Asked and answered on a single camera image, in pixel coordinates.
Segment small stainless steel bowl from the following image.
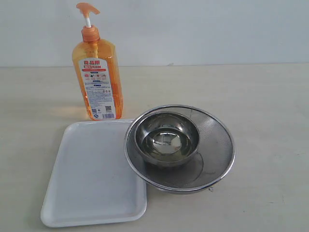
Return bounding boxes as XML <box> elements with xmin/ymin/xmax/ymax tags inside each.
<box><xmin>133</xmin><ymin>111</ymin><xmax>200</xmax><ymax>168</ymax></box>

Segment orange pump soap bottle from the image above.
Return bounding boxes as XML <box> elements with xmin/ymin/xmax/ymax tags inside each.
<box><xmin>72</xmin><ymin>2</ymin><xmax>123</xmax><ymax>120</ymax></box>

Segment steel mesh colander basket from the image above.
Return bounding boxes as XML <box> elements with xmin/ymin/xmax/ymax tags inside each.
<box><xmin>124</xmin><ymin>104</ymin><xmax>236</xmax><ymax>194</ymax></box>

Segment white rectangular plastic tray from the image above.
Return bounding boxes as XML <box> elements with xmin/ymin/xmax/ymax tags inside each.
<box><xmin>41</xmin><ymin>119</ymin><xmax>147</xmax><ymax>228</ymax></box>

